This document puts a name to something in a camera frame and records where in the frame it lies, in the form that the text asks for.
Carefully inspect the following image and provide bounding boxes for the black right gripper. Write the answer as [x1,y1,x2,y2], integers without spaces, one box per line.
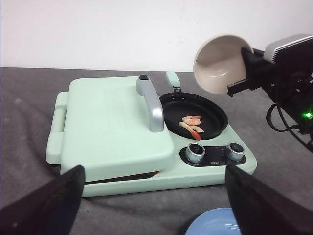
[227,47,313,122]

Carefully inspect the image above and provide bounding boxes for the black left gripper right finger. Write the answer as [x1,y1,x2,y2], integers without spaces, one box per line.
[225,165,313,235]

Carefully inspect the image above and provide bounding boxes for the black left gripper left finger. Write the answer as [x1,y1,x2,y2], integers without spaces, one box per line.
[0,165,85,235]

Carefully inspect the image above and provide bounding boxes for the beige ribbed bowl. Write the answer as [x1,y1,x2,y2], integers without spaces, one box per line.
[193,35,253,94]

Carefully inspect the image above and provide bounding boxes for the breakfast maker hinged lid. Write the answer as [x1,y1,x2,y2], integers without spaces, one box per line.
[46,75,174,182]

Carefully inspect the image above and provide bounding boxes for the pink shrimp upper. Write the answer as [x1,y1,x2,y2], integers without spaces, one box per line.
[181,116,201,126]

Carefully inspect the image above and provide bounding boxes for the pink shrimp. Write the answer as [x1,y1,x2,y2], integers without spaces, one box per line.
[178,122,204,140]
[181,116,201,126]

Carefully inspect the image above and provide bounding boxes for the pink shrimp lower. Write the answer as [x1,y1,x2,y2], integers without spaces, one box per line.
[178,122,204,140]

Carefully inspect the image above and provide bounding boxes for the blue plate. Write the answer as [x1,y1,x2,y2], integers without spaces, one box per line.
[185,208,241,235]

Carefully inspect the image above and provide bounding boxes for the right silver control knob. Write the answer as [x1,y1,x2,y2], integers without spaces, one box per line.
[224,142,244,162]

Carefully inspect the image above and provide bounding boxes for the silver control knob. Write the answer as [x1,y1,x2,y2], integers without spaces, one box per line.
[185,143,205,164]
[224,142,244,162]

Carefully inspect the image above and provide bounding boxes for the black frying pan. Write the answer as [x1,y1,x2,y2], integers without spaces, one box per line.
[159,71,228,140]

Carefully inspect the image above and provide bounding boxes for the left silver control knob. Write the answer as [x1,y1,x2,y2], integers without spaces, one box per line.
[185,143,205,164]

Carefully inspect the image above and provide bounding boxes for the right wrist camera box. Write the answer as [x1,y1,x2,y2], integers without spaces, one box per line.
[263,33,313,63]

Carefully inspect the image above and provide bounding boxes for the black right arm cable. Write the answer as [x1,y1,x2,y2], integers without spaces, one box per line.
[266,102,313,154]

